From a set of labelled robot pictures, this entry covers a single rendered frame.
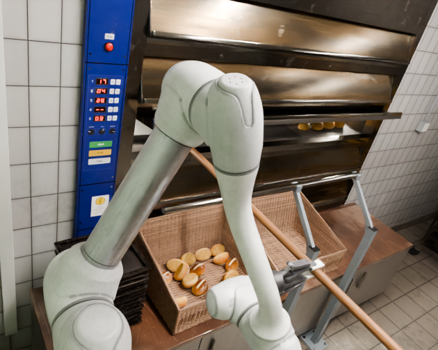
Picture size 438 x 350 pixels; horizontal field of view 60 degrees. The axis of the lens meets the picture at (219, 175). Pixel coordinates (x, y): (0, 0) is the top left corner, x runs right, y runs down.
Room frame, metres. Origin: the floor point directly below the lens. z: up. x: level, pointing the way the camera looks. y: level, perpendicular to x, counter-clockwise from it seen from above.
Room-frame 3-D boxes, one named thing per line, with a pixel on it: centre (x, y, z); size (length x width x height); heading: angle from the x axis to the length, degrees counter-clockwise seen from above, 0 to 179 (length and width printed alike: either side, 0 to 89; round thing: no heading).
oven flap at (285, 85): (2.03, -0.29, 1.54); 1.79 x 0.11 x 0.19; 131
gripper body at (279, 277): (0.91, -0.26, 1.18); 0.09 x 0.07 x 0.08; 130
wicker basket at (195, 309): (1.45, -0.02, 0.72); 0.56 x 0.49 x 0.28; 133
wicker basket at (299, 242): (1.84, -0.47, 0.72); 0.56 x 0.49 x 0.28; 130
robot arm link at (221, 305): (0.78, -0.13, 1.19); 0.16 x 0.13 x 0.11; 130
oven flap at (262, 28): (2.03, -0.29, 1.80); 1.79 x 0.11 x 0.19; 131
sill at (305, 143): (2.05, -0.27, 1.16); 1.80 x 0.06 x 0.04; 131
